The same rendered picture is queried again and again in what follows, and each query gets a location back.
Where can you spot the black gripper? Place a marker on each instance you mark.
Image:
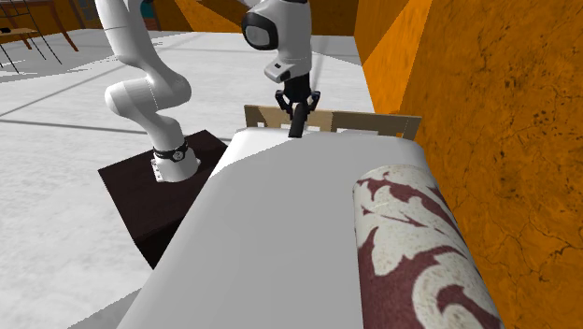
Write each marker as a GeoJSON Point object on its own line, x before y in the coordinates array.
{"type": "Point", "coordinates": [298, 89]}

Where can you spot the black elongated object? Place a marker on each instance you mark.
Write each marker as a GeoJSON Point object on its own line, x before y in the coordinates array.
{"type": "Point", "coordinates": [297, 123]}

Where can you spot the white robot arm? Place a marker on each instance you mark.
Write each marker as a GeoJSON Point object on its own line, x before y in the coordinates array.
{"type": "Point", "coordinates": [157, 123]}

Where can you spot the dark robot stand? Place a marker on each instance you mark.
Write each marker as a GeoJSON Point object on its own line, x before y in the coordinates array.
{"type": "Point", "coordinates": [150, 205]}

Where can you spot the white and red patterned bolster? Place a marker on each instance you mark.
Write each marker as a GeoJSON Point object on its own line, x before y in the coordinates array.
{"type": "Point", "coordinates": [410, 255]}

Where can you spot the brown wooden table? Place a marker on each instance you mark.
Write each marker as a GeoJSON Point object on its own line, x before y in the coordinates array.
{"type": "Point", "coordinates": [18, 34]}

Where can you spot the white bed with wooden frame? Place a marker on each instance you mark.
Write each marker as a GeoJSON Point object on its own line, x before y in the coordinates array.
{"type": "Point", "coordinates": [273, 228]}

